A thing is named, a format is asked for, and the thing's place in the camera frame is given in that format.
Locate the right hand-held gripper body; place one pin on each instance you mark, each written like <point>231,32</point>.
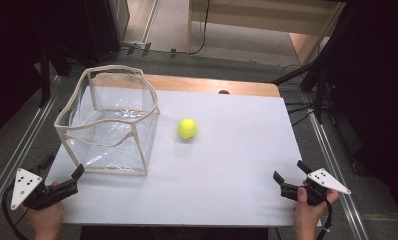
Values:
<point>315,188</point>

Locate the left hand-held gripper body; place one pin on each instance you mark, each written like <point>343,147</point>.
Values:
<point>37,193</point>

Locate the clear plastic storage bag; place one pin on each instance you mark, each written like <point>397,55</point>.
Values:
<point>110,133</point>

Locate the yellow tennis ball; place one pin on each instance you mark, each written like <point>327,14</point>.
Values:
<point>187,128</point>

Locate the person's left hand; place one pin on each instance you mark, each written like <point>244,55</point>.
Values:
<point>47,218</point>

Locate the person's right hand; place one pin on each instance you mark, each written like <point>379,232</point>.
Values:
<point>308,215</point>

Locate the white table mat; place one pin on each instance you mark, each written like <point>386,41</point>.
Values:
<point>220,173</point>

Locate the black stand pole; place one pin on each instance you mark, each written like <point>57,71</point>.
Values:
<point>44,76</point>

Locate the black tripod stand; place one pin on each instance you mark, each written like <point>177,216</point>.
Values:
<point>315,76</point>

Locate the dark cabinet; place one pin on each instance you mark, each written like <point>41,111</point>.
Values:
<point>97,30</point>

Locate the light wooden desk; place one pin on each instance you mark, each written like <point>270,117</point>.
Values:
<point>270,20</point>

